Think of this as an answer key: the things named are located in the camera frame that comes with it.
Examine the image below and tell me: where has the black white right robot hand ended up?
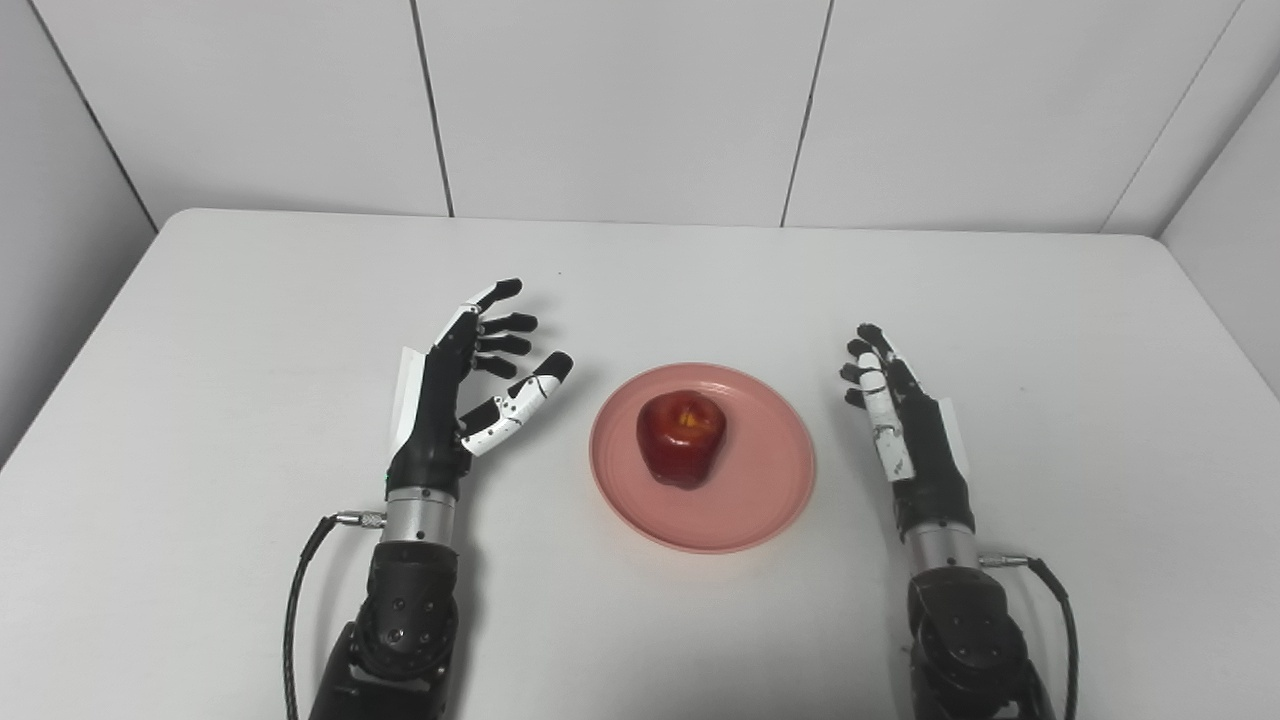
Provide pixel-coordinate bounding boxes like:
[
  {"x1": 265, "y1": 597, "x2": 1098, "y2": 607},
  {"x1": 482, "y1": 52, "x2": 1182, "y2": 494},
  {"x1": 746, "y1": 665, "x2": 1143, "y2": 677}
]
[{"x1": 840, "y1": 323, "x2": 976, "y2": 541}]

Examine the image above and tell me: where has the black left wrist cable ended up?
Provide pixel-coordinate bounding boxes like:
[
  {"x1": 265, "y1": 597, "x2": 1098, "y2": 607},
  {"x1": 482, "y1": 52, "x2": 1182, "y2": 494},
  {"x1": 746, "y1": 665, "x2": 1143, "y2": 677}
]
[{"x1": 283, "y1": 510, "x2": 387, "y2": 720}]

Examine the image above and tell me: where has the pink round plate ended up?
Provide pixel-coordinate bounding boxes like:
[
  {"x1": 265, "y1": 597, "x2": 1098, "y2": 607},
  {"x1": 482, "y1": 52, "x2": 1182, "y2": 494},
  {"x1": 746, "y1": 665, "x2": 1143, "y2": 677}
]
[{"x1": 588, "y1": 362, "x2": 817, "y2": 555}]

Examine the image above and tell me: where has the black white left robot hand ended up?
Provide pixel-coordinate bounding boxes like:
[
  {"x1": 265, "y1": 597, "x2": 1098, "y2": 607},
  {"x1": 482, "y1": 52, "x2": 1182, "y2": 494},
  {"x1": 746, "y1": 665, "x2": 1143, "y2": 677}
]
[{"x1": 386, "y1": 278, "x2": 575, "y2": 501}]

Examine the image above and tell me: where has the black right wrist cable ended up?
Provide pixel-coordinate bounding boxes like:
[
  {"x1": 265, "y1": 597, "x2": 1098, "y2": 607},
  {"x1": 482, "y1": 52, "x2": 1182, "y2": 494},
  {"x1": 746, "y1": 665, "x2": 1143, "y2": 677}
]
[{"x1": 980, "y1": 553, "x2": 1081, "y2": 720}]

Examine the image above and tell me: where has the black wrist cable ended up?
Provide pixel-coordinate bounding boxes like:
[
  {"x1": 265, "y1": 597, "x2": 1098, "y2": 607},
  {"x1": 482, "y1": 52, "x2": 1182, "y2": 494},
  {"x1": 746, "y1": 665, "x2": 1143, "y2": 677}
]
[
  {"x1": 283, "y1": 510, "x2": 387, "y2": 720},
  {"x1": 980, "y1": 553, "x2": 1081, "y2": 720}
]

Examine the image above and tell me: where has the red apple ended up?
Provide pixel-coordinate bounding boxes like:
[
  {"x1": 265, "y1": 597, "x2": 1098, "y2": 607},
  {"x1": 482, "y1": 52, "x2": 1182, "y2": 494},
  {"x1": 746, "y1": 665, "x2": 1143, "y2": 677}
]
[{"x1": 636, "y1": 391, "x2": 728, "y2": 491}]

